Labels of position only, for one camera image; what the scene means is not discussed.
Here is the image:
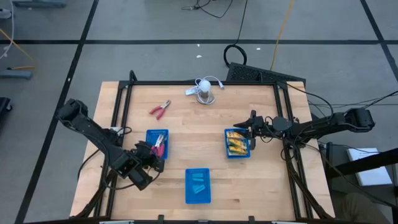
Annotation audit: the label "black side stand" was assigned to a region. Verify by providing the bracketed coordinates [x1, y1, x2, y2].
[323, 141, 398, 224]

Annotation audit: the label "white globe lamp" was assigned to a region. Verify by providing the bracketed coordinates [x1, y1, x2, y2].
[195, 78, 216, 106]

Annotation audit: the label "black caster base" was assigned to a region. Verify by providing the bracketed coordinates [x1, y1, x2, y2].
[0, 97, 13, 118]

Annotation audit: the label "grey table foot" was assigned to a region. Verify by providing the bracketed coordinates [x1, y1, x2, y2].
[12, 0, 67, 9]
[0, 70, 34, 80]

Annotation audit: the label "black perforated panel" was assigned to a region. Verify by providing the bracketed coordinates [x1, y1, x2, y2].
[226, 62, 307, 84]

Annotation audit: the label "white floor cable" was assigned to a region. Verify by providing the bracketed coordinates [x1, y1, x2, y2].
[0, 0, 16, 60]

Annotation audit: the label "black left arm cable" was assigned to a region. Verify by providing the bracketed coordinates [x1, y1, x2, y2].
[76, 126, 162, 191]

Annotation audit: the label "white lamp cable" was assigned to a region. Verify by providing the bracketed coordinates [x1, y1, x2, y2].
[194, 75, 224, 91]

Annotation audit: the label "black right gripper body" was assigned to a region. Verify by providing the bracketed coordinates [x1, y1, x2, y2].
[248, 109, 273, 151]

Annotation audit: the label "black cable bundle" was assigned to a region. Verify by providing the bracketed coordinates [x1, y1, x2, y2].
[285, 82, 398, 128]

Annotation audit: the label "black coiled floor cable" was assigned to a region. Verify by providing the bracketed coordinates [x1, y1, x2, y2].
[223, 0, 249, 67]

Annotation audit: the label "black aluminium table frame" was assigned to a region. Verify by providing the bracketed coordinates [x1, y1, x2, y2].
[74, 70, 335, 222]

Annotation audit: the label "person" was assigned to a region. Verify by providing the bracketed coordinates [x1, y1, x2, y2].
[338, 192, 392, 224]

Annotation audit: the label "yellow floor cable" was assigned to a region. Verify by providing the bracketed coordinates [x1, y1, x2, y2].
[269, 0, 295, 72]
[0, 29, 37, 71]

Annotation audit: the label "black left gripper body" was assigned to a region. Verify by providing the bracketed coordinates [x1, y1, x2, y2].
[133, 140, 165, 172]

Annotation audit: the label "blue slotted plastic basket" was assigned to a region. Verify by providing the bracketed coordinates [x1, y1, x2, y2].
[223, 128, 251, 159]
[185, 168, 211, 205]
[146, 129, 170, 160]

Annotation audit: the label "white notebook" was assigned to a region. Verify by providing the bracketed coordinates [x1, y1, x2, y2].
[346, 147, 393, 187]

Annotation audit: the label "red-handled pliers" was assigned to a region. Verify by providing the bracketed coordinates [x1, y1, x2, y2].
[154, 134, 167, 156]
[150, 143, 165, 157]
[149, 99, 172, 121]

